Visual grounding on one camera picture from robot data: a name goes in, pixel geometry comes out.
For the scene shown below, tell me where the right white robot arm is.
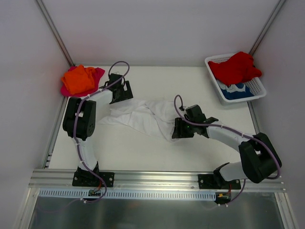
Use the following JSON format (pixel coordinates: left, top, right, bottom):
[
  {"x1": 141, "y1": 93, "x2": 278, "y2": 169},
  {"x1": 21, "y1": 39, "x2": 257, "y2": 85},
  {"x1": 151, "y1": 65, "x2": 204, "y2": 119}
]
[{"x1": 172, "y1": 105, "x2": 282, "y2": 189}]

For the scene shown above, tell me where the orange folded t shirt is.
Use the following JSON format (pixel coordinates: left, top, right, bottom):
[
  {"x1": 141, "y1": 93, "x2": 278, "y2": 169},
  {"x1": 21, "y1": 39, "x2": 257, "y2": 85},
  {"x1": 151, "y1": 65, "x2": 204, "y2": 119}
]
[{"x1": 61, "y1": 65, "x2": 96, "y2": 96}]

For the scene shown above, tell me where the blue white t shirt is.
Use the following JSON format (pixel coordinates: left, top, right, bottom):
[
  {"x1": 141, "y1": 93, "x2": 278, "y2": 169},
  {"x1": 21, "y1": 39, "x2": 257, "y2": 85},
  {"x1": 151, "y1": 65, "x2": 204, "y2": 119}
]
[{"x1": 217, "y1": 80, "x2": 254, "y2": 100}]

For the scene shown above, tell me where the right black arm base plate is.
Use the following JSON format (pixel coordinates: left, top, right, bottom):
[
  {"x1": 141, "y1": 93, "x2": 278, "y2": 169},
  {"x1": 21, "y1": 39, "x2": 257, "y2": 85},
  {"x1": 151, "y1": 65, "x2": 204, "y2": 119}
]
[{"x1": 197, "y1": 173, "x2": 241, "y2": 190}]

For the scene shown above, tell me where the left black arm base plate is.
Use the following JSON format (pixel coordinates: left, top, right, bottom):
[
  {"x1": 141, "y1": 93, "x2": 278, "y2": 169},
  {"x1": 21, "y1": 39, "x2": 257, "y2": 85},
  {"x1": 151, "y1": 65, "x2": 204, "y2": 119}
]
[{"x1": 72, "y1": 170, "x2": 115, "y2": 187}]

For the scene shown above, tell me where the aluminium front rail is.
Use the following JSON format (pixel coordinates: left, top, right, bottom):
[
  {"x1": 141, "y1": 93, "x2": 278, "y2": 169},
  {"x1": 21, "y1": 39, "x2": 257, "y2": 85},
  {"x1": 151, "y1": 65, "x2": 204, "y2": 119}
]
[{"x1": 29, "y1": 169, "x2": 286, "y2": 193}]

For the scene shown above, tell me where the white slotted cable duct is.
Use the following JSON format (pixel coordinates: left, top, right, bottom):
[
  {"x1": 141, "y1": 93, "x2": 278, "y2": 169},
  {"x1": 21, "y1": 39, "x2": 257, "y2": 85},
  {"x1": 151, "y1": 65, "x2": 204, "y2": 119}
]
[{"x1": 39, "y1": 188, "x2": 216, "y2": 201}]

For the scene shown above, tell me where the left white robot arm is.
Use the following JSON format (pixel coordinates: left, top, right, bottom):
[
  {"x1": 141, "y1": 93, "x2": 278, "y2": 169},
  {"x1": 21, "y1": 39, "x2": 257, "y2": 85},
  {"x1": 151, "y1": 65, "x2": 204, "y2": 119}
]
[{"x1": 63, "y1": 73, "x2": 133, "y2": 186}]

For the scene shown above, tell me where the white plastic basket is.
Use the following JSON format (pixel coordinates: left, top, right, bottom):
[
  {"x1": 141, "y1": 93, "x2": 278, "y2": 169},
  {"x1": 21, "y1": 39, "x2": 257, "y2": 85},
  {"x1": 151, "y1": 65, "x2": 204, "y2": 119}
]
[{"x1": 204, "y1": 53, "x2": 267, "y2": 105}]

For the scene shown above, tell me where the red crumpled t shirt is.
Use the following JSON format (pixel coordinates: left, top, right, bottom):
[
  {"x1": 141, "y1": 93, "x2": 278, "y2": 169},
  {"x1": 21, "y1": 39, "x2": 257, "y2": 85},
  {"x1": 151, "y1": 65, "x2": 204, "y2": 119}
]
[{"x1": 208, "y1": 52, "x2": 262, "y2": 86}]

